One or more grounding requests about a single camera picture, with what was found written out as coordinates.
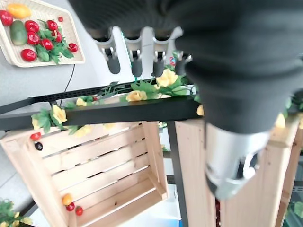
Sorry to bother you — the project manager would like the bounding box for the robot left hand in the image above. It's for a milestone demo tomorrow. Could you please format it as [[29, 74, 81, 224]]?
[[67, 0, 303, 201]]

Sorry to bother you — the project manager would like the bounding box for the cream woven basket tray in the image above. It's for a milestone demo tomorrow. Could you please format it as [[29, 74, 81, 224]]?
[[0, 0, 86, 69]]

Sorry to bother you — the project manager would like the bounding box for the yellow flower garland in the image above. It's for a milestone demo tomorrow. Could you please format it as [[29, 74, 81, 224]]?
[[30, 68, 303, 138]]

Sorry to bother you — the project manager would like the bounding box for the tall wooden crate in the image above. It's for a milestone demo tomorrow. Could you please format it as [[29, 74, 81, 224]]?
[[174, 113, 303, 227]]

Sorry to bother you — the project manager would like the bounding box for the open slatted wooden crate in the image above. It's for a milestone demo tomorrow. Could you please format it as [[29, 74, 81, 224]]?
[[0, 120, 170, 227]]

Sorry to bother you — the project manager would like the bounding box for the green leaf sprig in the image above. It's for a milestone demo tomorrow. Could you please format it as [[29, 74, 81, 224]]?
[[35, 19, 75, 65]]

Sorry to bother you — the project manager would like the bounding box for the green avocado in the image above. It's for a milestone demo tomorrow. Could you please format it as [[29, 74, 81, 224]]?
[[9, 20, 28, 46]]

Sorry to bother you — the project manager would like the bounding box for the yellow orange mango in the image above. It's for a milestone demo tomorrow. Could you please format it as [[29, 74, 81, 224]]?
[[6, 3, 32, 20]]

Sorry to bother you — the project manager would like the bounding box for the red apple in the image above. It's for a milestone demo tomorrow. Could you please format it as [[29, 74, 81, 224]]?
[[0, 9, 14, 26]]

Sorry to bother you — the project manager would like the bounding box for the green leafy plant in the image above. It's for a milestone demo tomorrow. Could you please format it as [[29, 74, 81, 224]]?
[[0, 198, 33, 227]]

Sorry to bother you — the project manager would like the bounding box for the black metal shelf frame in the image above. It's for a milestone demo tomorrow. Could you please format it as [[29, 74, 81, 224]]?
[[0, 79, 205, 227]]

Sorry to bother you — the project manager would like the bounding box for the thin black cable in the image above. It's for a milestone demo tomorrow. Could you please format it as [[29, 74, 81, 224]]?
[[59, 63, 76, 107]]

